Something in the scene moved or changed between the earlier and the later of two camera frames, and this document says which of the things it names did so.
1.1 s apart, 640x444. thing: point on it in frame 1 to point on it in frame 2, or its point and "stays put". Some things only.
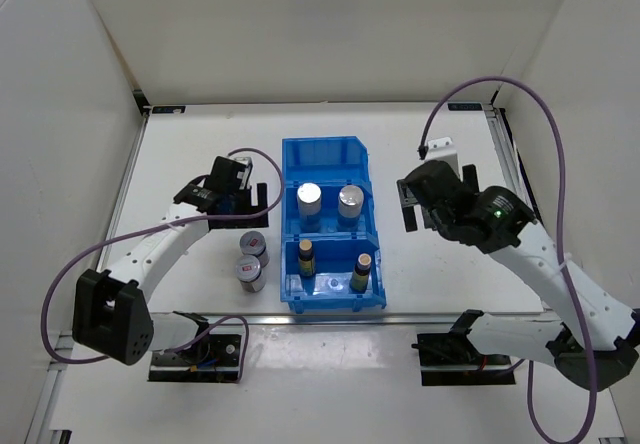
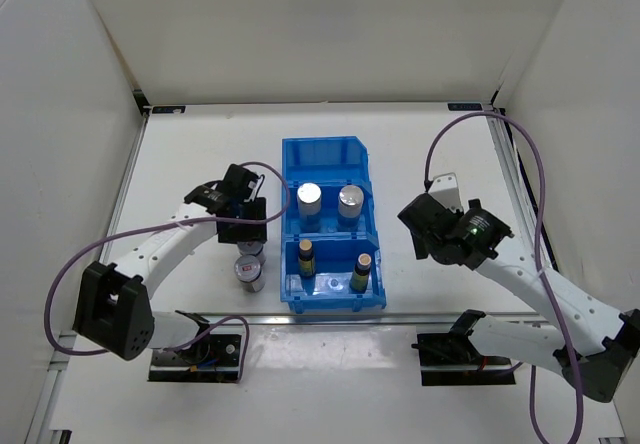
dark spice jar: x=248 y=271 stays put
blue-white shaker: x=350 y=203 stays put
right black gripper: x=408 y=202 to x=421 y=249
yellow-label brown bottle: x=306 y=260 stays put
